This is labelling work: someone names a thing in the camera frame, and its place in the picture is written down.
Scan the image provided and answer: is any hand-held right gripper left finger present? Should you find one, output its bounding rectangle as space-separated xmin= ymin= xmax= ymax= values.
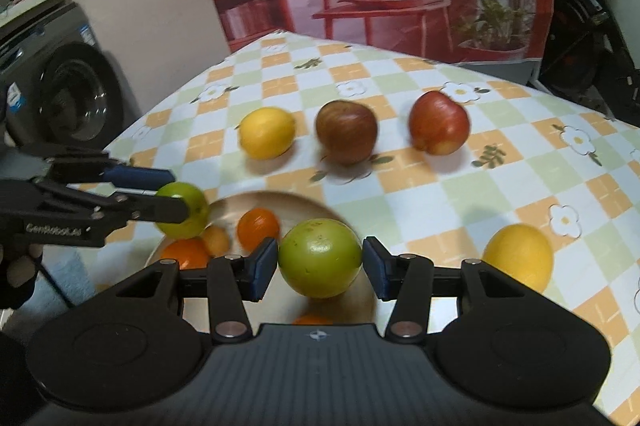
xmin=112 ymin=237 xmax=279 ymax=341

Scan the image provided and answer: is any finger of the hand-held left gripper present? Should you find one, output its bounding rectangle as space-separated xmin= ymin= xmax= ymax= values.
xmin=30 ymin=178 xmax=192 ymax=225
xmin=47 ymin=150 xmax=177 ymax=193

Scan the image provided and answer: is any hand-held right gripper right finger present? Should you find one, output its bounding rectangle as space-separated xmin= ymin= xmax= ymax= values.
xmin=362 ymin=236 xmax=521 ymax=341

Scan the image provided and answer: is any bright green apple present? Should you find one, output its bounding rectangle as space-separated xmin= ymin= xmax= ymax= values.
xmin=154 ymin=182 xmax=210 ymax=240

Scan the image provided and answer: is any pale yellow-green apple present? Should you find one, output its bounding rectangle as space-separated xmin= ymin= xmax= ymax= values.
xmin=278 ymin=218 xmax=363 ymax=299

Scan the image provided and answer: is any small tangerine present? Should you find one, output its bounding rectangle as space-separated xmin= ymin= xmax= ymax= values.
xmin=201 ymin=226 xmax=232 ymax=257

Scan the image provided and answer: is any round wooden plate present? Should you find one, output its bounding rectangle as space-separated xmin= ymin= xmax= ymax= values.
xmin=144 ymin=191 xmax=382 ymax=337

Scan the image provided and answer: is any yellow lemon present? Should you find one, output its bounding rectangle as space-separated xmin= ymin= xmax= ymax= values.
xmin=237 ymin=106 xmax=296 ymax=160

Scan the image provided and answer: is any dark red apple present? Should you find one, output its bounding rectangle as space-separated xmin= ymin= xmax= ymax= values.
xmin=315 ymin=100 xmax=379 ymax=166

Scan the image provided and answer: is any large yellow citrus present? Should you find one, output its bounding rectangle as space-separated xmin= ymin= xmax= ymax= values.
xmin=482 ymin=223 xmax=555 ymax=293

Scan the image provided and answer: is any bright red apple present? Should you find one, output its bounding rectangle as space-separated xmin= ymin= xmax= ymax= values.
xmin=408 ymin=90 xmax=471 ymax=156

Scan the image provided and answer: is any person's left hand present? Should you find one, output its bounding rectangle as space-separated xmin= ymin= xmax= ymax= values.
xmin=0 ymin=242 xmax=43 ymax=311

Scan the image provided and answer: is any light blue floor mat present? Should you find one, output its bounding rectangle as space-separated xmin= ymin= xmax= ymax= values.
xmin=32 ymin=250 xmax=100 ymax=308

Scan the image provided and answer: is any grey washing machine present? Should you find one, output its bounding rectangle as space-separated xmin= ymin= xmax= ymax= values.
xmin=0 ymin=1 xmax=142 ymax=152

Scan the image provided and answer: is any checkered flower tablecloth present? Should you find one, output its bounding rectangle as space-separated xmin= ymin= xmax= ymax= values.
xmin=95 ymin=31 xmax=640 ymax=417

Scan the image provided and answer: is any black exercise bike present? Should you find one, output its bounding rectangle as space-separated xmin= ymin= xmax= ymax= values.
xmin=537 ymin=0 xmax=640 ymax=129

